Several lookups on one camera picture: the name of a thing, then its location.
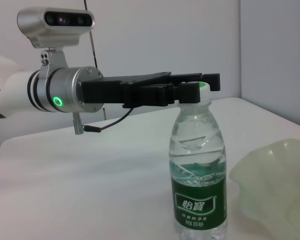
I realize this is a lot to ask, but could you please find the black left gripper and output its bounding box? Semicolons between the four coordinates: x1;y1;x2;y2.
80;71;201;109

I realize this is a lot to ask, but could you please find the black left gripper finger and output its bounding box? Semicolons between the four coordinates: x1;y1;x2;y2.
170;72;221;91

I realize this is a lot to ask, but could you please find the clear water bottle green label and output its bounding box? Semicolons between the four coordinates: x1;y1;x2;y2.
168;81;228;240

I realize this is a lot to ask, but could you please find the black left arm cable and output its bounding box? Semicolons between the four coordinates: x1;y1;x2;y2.
72;107;135;136

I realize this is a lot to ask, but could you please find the pale green fruit plate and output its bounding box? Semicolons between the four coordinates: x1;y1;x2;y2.
228;138;300;240

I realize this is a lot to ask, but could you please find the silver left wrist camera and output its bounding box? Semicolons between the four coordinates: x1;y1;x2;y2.
16;7;96;74

